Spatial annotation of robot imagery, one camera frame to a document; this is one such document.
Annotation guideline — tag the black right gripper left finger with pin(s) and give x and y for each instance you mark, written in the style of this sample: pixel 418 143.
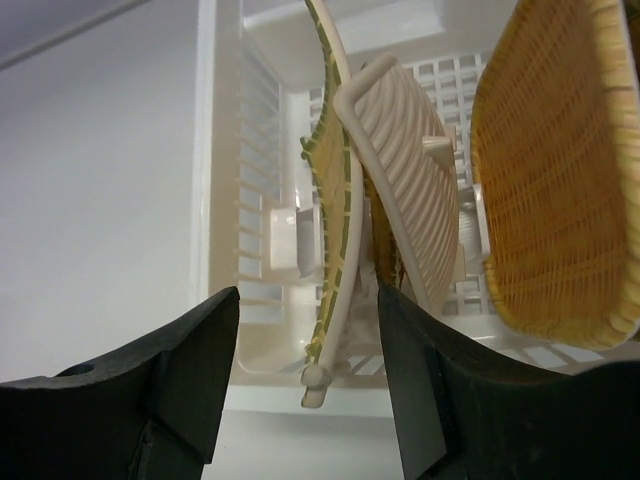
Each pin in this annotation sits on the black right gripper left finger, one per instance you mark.
pixel 150 409

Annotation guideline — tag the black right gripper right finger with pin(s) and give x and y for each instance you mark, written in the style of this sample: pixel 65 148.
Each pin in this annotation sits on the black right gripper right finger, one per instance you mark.
pixel 463 411

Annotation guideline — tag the curved green-rimmed bamboo plate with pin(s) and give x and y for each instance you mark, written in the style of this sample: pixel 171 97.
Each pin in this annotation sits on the curved green-rimmed bamboo plate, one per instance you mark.
pixel 409 156

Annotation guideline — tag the square green-rimmed bamboo plate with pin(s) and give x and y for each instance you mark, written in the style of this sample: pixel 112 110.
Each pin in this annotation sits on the square green-rimmed bamboo plate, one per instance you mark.
pixel 339 182

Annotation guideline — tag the orange woven bamboo plate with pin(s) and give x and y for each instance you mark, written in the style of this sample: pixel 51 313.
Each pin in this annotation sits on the orange woven bamboo plate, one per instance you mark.
pixel 555 148

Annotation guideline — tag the white plastic dish rack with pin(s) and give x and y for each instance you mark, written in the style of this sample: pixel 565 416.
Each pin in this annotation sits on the white plastic dish rack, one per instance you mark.
pixel 259 220

